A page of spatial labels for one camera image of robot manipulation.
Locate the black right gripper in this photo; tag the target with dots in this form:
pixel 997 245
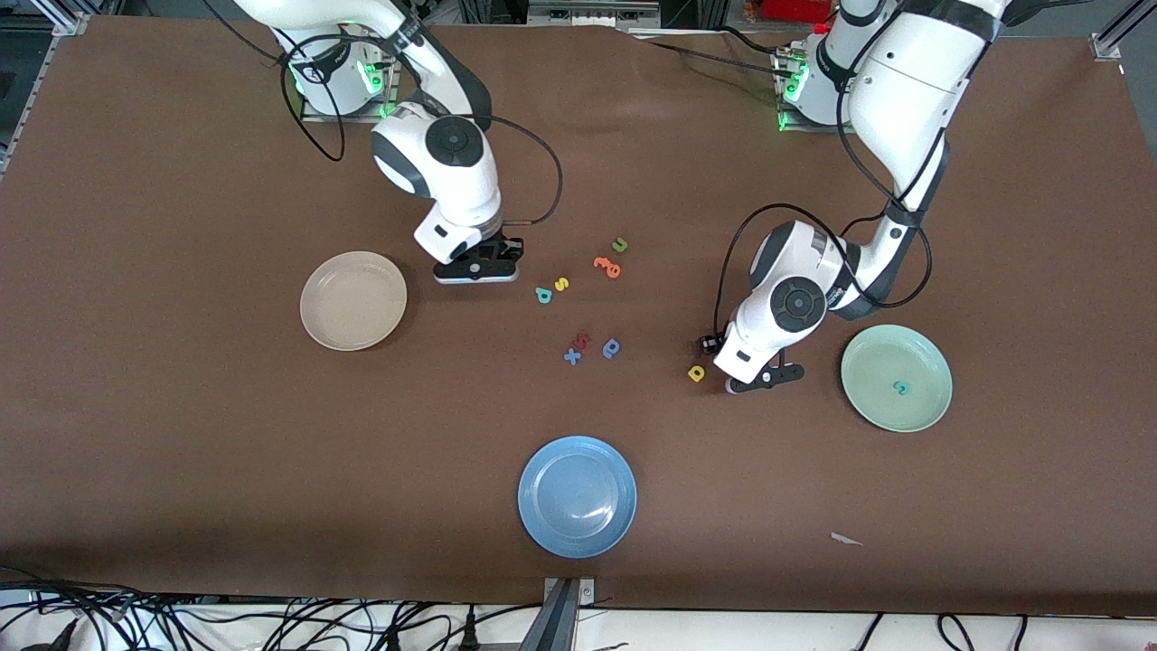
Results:
pixel 507 245

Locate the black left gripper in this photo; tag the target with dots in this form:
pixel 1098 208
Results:
pixel 706 344

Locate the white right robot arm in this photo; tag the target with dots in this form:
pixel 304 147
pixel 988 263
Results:
pixel 452 172

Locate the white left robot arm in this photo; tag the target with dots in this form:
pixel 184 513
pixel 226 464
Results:
pixel 786 307

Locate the blue letter a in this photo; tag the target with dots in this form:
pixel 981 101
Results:
pixel 611 350

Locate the beige brown plate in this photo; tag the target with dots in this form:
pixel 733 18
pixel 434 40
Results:
pixel 353 300

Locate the pale green plate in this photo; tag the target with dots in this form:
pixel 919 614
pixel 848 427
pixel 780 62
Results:
pixel 886 362

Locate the blue plate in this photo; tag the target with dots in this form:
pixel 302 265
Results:
pixel 577 496

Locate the white paper scrap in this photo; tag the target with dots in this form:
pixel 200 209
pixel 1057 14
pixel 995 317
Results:
pixel 846 539

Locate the grey power strip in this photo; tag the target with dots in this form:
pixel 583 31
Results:
pixel 592 14

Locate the aluminium profile beam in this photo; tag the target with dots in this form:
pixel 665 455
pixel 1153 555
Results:
pixel 559 615

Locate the red box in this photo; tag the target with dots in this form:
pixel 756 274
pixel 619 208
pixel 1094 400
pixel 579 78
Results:
pixel 795 9

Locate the brown paper table cover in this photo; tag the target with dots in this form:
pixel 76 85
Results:
pixel 181 452

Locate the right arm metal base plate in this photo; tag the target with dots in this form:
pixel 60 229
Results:
pixel 392 90

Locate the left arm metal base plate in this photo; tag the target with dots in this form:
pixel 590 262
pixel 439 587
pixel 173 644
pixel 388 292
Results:
pixel 813 129

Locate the aluminium frame corner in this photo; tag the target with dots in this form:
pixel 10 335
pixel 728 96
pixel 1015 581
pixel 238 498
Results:
pixel 68 20
pixel 1107 43

